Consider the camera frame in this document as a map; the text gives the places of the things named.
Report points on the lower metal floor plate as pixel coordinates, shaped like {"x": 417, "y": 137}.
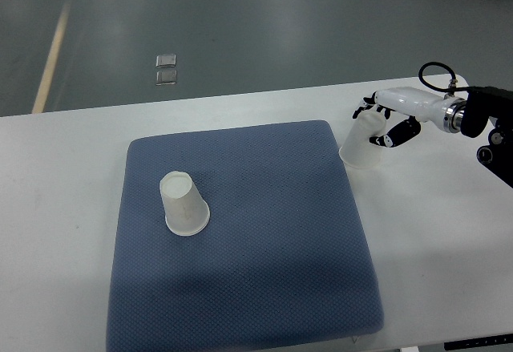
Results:
{"x": 166, "y": 77}

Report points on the metal floor plate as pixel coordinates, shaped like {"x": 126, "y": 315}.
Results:
{"x": 167, "y": 60}
{"x": 166, "y": 77}

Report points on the upper metal floor plate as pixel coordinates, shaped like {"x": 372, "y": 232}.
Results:
{"x": 167, "y": 60}

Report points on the white paper cup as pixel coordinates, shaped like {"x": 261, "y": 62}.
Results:
{"x": 186, "y": 212}
{"x": 357, "y": 151}

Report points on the white paper cup on cushion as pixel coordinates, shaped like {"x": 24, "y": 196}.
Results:
{"x": 186, "y": 212}

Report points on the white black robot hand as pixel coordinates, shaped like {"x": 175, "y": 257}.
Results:
{"x": 418, "y": 106}

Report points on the black table frame bracket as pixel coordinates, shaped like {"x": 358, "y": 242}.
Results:
{"x": 497, "y": 340}

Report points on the blue grey fabric cushion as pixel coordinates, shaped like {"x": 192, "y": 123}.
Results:
{"x": 282, "y": 261}

